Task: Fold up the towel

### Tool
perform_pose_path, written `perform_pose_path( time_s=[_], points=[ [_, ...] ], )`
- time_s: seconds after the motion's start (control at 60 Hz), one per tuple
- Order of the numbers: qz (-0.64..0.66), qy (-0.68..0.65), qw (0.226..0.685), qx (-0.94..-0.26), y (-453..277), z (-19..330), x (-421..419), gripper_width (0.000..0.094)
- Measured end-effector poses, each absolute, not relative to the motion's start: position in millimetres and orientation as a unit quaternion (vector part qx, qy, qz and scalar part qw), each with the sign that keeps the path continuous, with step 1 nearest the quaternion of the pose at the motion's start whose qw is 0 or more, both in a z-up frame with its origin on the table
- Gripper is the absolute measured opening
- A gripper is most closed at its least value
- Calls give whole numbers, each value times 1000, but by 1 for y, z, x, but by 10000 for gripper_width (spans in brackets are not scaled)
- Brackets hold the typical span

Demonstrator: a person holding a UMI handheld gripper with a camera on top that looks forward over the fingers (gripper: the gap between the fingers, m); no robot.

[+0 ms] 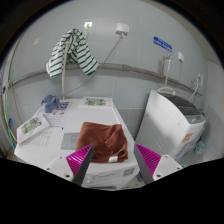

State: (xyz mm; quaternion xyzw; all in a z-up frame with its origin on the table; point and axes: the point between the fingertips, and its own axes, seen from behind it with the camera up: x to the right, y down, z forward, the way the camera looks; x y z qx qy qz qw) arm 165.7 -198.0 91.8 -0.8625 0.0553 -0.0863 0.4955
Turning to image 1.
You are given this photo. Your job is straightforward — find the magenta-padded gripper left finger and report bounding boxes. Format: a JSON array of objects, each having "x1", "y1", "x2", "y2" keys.
[{"x1": 44, "y1": 143, "x2": 96, "y2": 187}]

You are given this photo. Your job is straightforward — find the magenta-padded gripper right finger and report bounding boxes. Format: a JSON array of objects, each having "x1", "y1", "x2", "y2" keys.
[{"x1": 133, "y1": 143, "x2": 184, "y2": 185}]

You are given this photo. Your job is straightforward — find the brown towel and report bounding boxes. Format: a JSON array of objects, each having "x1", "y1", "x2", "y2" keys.
[{"x1": 75, "y1": 121, "x2": 130, "y2": 165}]

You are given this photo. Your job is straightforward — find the white washing machine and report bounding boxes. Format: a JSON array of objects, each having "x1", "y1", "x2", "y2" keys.
[{"x1": 134, "y1": 89, "x2": 207, "y2": 161}]

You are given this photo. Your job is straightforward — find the white calendar with landscape picture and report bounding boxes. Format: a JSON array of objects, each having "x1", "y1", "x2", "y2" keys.
[{"x1": 16, "y1": 114, "x2": 51, "y2": 145}]

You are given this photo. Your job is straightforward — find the colourful printed leaflet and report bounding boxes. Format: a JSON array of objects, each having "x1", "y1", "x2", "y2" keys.
[{"x1": 53, "y1": 101, "x2": 71, "y2": 117}]

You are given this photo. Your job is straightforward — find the crumpled blue cloth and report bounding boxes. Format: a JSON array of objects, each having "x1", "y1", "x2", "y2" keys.
[{"x1": 40, "y1": 94, "x2": 61, "y2": 114}]

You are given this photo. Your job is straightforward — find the small landscape picture card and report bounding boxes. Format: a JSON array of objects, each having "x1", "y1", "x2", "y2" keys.
[{"x1": 78, "y1": 96, "x2": 113, "y2": 109}]

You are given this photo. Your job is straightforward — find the white vertical pipe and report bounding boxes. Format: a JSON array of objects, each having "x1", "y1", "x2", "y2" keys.
[{"x1": 60, "y1": 41, "x2": 70, "y2": 101}]

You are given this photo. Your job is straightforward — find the green striped white garment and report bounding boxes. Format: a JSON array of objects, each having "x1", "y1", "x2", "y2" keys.
[{"x1": 45, "y1": 28, "x2": 100, "y2": 79}]

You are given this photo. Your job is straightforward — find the green clothes hanger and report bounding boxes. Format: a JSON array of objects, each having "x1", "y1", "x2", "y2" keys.
[{"x1": 83, "y1": 21, "x2": 94, "y2": 40}]

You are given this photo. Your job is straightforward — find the green hose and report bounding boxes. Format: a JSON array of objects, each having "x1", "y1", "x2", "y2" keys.
[{"x1": 3, "y1": 68, "x2": 18, "y2": 150}]

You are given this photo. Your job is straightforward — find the grey horizontal wall pipe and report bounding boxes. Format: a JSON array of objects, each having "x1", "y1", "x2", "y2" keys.
[{"x1": 6, "y1": 61, "x2": 204, "y2": 98}]

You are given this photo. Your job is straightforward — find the wall water tap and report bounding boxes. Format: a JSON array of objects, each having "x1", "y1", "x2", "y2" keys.
[{"x1": 161, "y1": 53, "x2": 175, "y2": 88}]

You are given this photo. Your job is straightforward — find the small white wall box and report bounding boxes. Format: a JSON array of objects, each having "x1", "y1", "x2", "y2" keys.
[{"x1": 177, "y1": 51, "x2": 186, "y2": 64}]

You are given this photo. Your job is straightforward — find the white power cable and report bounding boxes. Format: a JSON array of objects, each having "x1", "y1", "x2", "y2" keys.
[{"x1": 64, "y1": 34, "x2": 125, "y2": 98}]

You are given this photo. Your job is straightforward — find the blue wall sign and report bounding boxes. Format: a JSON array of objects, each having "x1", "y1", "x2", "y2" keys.
[{"x1": 153, "y1": 35, "x2": 174, "y2": 54}]

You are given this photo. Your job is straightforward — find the small pale wall label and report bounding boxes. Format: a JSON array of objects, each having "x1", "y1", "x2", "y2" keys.
[{"x1": 32, "y1": 36, "x2": 42, "y2": 47}]

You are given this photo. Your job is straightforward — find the white wall socket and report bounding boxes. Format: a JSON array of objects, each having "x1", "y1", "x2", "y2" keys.
[{"x1": 115, "y1": 22, "x2": 131, "y2": 37}]

